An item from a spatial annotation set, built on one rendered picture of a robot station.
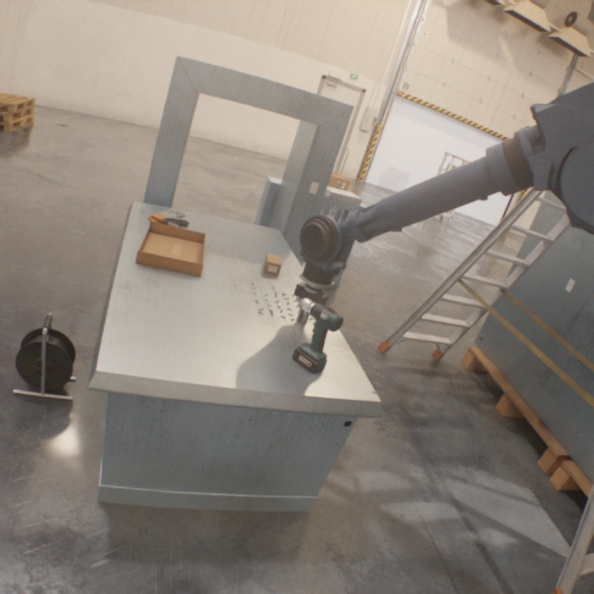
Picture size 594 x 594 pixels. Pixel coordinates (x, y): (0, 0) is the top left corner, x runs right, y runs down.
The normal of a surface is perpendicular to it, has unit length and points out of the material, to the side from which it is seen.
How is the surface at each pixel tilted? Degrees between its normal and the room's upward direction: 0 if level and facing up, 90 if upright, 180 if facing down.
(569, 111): 90
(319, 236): 90
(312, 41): 90
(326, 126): 90
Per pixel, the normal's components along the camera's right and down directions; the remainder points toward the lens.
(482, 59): 0.15, 0.48
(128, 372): 0.29, -0.86
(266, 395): 0.30, 0.12
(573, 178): -0.69, 0.12
